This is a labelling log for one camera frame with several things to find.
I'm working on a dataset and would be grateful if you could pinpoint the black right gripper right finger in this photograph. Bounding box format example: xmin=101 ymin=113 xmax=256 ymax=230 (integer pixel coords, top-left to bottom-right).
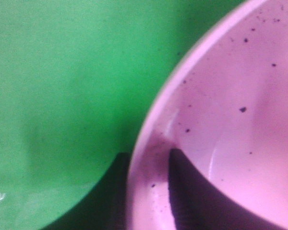
xmin=168 ymin=149 xmax=281 ymax=230

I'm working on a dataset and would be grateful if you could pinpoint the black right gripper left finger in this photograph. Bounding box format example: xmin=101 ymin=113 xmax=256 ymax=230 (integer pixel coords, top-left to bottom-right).
xmin=43 ymin=153 xmax=130 ymax=230

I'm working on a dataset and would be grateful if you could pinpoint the pink speckled plate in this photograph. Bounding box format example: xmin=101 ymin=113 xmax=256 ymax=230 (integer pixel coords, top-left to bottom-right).
xmin=126 ymin=0 xmax=288 ymax=230

